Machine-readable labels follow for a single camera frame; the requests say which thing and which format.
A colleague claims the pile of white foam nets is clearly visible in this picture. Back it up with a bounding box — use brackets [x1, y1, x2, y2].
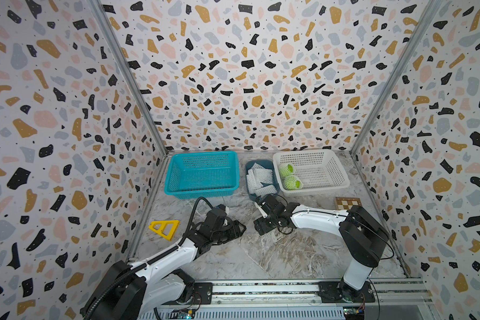
[246, 163, 277, 197]

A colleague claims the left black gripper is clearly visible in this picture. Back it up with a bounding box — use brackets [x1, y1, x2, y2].
[211, 219, 248, 245]

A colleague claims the white plastic basket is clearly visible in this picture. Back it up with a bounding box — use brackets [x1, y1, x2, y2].
[273, 150, 350, 197]

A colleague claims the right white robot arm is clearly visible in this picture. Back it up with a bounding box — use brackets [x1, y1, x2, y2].
[254, 195, 389, 303]

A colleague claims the white foam net sleeve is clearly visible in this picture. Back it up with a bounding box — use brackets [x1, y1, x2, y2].
[278, 163, 295, 179]
[283, 175, 303, 191]

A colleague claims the dark teal small bin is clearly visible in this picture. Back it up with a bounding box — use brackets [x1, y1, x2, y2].
[245, 159, 280, 201]

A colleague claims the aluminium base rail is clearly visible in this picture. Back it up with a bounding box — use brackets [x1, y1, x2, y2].
[93, 279, 437, 320]

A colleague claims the wooden chessboard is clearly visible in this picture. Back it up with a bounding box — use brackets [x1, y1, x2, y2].
[334, 197, 362, 210]

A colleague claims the teal plastic basket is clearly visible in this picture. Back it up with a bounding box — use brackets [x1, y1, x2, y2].
[164, 151, 240, 199]

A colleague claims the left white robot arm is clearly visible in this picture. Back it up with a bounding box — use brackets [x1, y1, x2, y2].
[80, 205, 247, 319]

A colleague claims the yellow triangular plastic piece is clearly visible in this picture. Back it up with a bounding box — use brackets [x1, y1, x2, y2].
[148, 220, 180, 241]

